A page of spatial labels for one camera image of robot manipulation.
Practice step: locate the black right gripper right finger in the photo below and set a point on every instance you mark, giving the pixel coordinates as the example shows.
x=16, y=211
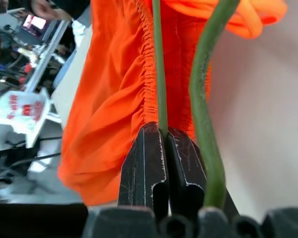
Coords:
x=186, y=163

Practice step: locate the bystander bare hand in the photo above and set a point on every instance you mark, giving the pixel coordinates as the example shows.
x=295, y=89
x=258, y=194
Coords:
x=46, y=10

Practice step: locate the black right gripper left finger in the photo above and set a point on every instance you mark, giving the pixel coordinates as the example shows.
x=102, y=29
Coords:
x=141, y=168

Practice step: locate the white metal frame post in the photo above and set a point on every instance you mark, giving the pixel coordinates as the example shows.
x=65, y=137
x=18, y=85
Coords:
x=46, y=57

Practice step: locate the white sign with red print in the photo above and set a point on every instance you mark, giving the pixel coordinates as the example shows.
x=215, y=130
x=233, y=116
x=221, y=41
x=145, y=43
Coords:
x=22, y=111

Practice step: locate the lit computer screen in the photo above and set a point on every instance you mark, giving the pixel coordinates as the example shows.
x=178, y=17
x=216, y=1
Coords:
x=34, y=21

